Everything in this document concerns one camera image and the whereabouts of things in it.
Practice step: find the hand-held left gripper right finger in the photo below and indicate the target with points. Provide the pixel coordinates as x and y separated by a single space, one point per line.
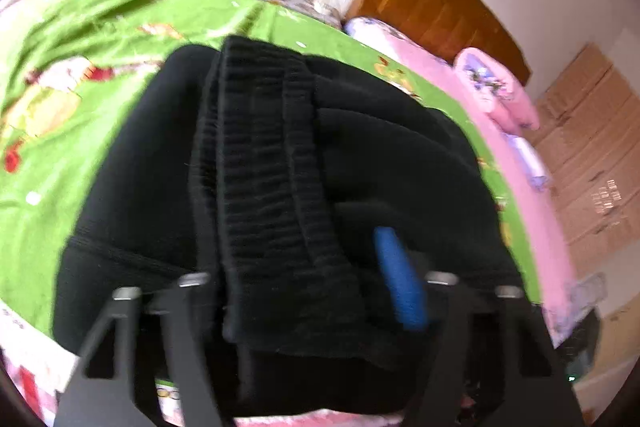
400 282

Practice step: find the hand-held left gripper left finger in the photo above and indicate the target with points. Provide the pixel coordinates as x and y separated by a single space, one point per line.
185 322

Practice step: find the black pants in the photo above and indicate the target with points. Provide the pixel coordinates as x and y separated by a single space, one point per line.
275 157

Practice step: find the pink bed cover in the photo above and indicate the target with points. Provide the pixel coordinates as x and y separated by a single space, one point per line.
530 227

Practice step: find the stack of cardboard boxes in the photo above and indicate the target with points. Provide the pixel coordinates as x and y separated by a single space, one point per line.
590 147

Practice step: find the pink rolled pillow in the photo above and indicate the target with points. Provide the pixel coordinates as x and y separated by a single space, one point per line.
500 87

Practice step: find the wooden headboard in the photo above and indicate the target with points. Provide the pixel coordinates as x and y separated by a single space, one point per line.
440 7

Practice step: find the floral cloth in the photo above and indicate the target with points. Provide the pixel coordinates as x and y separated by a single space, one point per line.
295 4

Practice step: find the green printed blanket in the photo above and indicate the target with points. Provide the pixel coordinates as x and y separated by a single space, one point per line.
125 7

